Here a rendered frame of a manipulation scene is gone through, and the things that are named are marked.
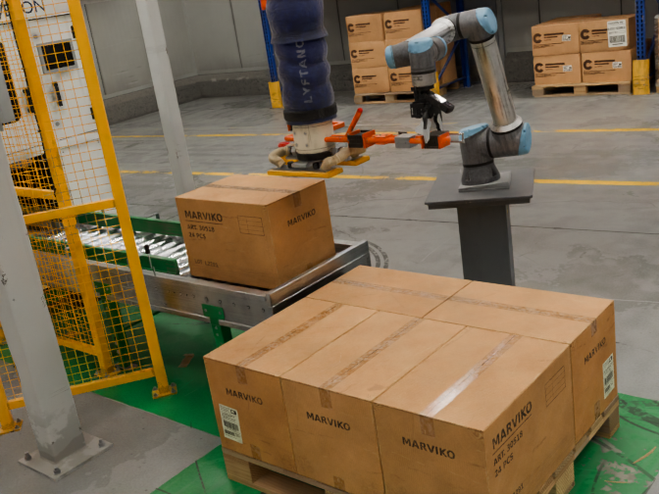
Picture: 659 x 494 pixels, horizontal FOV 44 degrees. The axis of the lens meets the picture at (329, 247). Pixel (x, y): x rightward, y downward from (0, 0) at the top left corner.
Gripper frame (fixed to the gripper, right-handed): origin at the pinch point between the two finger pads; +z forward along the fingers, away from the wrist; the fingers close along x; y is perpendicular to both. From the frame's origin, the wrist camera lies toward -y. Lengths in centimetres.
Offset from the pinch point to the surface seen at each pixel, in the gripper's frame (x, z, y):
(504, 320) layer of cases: 13, 65, -31
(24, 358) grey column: 112, 67, 137
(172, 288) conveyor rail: 36, 65, 131
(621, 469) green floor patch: 9, 119, -71
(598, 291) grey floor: -141, 119, -3
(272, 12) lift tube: 13, -53, 61
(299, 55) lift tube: 10, -35, 53
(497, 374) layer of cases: 51, 65, -48
